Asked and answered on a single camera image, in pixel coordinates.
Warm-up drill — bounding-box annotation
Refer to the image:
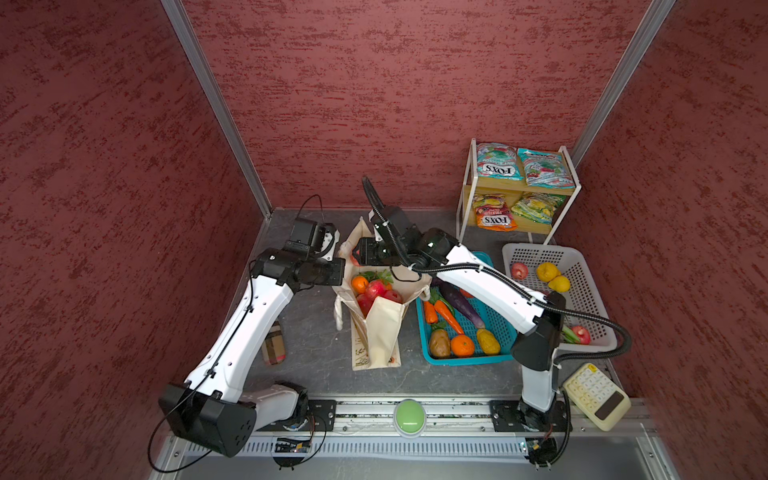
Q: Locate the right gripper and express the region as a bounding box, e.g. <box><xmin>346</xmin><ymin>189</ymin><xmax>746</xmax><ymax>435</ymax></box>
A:
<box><xmin>353</xmin><ymin>238</ymin><xmax>408</xmax><ymax>267</ymax></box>

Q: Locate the cream canvas grocery bag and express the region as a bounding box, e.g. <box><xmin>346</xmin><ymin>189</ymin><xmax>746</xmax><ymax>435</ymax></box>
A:
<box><xmin>334</xmin><ymin>218</ymin><xmax>431</xmax><ymax>371</ymax></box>

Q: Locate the cream calculator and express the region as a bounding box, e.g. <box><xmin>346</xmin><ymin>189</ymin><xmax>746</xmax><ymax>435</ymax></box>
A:
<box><xmin>563</xmin><ymin>363</ymin><xmax>631</xmax><ymax>432</ymax></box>

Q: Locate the white plastic basket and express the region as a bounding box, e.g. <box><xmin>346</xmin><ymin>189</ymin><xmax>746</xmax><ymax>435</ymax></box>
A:
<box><xmin>502</xmin><ymin>243</ymin><xmax>618</xmax><ymax>353</ymax></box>

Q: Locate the orange carrot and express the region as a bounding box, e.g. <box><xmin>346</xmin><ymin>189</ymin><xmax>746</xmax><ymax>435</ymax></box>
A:
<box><xmin>434</xmin><ymin>300</ymin><xmax>464</xmax><ymax>335</ymax></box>
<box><xmin>422</xmin><ymin>301</ymin><xmax>439</xmax><ymax>325</ymax></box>

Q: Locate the white wooden shelf rack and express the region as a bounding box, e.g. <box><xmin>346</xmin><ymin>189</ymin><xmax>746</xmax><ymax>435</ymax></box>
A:
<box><xmin>454</xmin><ymin>138</ymin><xmax>582</xmax><ymax>245</ymax></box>

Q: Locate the orange tangerine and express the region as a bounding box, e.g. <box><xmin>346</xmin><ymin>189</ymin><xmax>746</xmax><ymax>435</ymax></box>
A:
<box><xmin>450</xmin><ymin>335</ymin><xmax>475</xmax><ymax>358</ymax></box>

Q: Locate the orange fruit white basket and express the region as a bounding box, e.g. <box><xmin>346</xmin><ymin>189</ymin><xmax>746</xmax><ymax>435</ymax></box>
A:
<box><xmin>350</xmin><ymin>271</ymin><xmax>394</xmax><ymax>294</ymax></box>

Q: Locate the yellow bell pepper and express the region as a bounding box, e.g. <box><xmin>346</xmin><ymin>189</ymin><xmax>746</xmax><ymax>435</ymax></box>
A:
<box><xmin>536</xmin><ymin>262</ymin><xmax>561</xmax><ymax>284</ymax></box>

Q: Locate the yellow corn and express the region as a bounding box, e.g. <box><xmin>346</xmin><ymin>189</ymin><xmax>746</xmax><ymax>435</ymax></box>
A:
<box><xmin>476</xmin><ymin>329</ymin><xmax>501</xmax><ymax>356</ymax></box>

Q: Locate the green yellow candy bag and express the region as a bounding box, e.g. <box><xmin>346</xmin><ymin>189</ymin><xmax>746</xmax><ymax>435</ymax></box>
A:
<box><xmin>510</xmin><ymin>192</ymin><xmax>567</xmax><ymax>225</ymax></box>

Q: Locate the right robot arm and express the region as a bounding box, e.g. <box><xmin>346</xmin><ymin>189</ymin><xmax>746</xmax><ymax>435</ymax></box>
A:
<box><xmin>353</xmin><ymin>177</ymin><xmax>632</xmax><ymax>431</ymax></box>

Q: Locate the teal candy bag left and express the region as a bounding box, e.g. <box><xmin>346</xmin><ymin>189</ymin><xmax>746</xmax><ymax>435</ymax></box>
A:
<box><xmin>477</xmin><ymin>142</ymin><xmax>523</xmax><ymax>181</ymax></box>

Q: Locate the potato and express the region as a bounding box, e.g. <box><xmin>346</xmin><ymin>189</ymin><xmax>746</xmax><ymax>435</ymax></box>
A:
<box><xmin>428</xmin><ymin>329</ymin><xmax>451</xmax><ymax>359</ymax></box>

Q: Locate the green push button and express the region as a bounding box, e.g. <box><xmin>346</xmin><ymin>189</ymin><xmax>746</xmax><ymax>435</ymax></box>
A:
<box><xmin>393</xmin><ymin>399</ymin><xmax>427</xmax><ymax>438</ymax></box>

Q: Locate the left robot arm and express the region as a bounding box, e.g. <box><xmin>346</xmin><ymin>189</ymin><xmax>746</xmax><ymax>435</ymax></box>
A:
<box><xmin>158</xmin><ymin>214</ymin><xmax>345</xmax><ymax>457</ymax></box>

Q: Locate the orange candy bag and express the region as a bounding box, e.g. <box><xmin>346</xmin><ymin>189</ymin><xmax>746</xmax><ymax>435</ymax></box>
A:
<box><xmin>472</xmin><ymin>193</ymin><xmax>518</xmax><ymax>232</ymax></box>

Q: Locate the plaid case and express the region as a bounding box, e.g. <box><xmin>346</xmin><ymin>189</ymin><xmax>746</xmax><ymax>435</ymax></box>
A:
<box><xmin>261</xmin><ymin>321</ymin><xmax>286</xmax><ymax>366</ymax></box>

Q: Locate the teal candy bag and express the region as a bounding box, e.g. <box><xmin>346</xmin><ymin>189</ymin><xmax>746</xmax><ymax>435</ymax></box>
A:
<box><xmin>477</xmin><ymin>142</ymin><xmax>523</xmax><ymax>181</ymax></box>
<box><xmin>517</xmin><ymin>148</ymin><xmax>575</xmax><ymax>189</ymax></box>

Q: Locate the yellow lemon white basket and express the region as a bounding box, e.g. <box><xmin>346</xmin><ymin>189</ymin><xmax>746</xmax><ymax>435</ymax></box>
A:
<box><xmin>548</xmin><ymin>275</ymin><xmax>571</xmax><ymax>293</ymax></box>

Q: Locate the purple eggplant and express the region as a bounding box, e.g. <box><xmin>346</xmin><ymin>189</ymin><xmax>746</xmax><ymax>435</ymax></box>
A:
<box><xmin>438</xmin><ymin>282</ymin><xmax>485</xmax><ymax>329</ymax></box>

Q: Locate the teal candy bag right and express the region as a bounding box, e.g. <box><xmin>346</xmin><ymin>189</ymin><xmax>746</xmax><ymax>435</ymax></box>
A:
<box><xmin>517</xmin><ymin>148</ymin><xmax>575</xmax><ymax>189</ymax></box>

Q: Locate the teal plastic basket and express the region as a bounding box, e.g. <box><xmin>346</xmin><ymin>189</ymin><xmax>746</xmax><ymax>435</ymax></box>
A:
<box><xmin>416</xmin><ymin>285</ymin><xmax>517</xmax><ymax>366</ymax></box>

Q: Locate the small red apple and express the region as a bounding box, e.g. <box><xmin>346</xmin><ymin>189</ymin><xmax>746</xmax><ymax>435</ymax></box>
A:
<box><xmin>510</xmin><ymin>262</ymin><xmax>529</xmax><ymax>280</ymax></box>

